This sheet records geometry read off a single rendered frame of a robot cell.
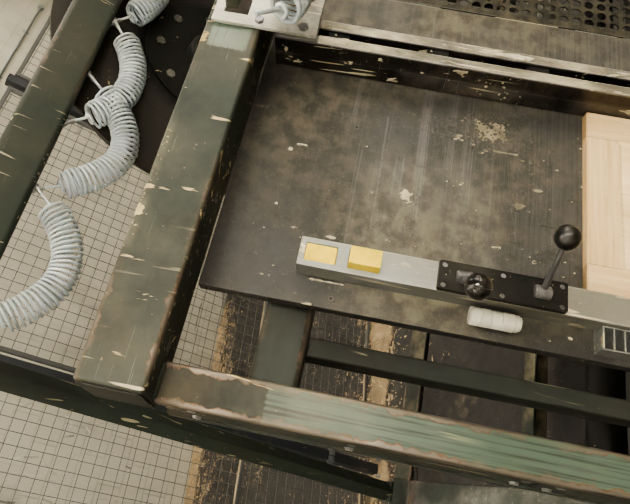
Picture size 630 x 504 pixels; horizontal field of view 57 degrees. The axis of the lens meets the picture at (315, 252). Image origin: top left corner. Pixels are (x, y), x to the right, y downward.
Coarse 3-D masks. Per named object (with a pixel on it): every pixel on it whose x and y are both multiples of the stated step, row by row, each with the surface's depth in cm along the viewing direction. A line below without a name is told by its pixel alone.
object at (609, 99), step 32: (224, 0) 106; (256, 0) 106; (320, 0) 106; (288, 32) 103; (320, 32) 109; (352, 32) 108; (384, 32) 108; (288, 64) 113; (320, 64) 111; (352, 64) 110; (384, 64) 108; (416, 64) 107; (448, 64) 106; (480, 64) 106; (512, 64) 107; (544, 64) 106; (576, 64) 107; (480, 96) 111; (512, 96) 109; (544, 96) 108; (576, 96) 106; (608, 96) 105
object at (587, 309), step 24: (312, 240) 93; (312, 264) 91; (336, 264) 91; (384, 264) 92; (408, 264) 92; (432, 264) 92; (384, 288) 93; (408, 288) 92; (432, 288) 90; (576, 288) 91; (528, 312) 91; (552, 312) 89; (576, 312) 89; (600, 312) 89; (624, 312) 90
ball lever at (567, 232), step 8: (568, 224) 83; (560, 232) 82; (568, 232) 82; (576, 232) 82; (560, 240) 82; (568, 240) 82; (576, 240) 81; (560, 248) 83; (568, 248) 82; (560, 256) 85; (552, 264) 86; (552, 272) 86; (544, 280) 88; (536, 288) 89; (544, 288) 88; (536, 296) 89; (544, 296) 88; (552, 296) 88
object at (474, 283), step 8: (456, 272) 90; (464, 272) 89; (472, 272) 90; (456, 280) 90; (464, 280) 87; (472, 280) 78; (480, 280) 78; (488, 280) 78; (464, 288) 80; (472, 288) 78; (480, 288) 78; (488, 288) 78; (472, 296) 79; (480, 296) 78; (488, 296) 79
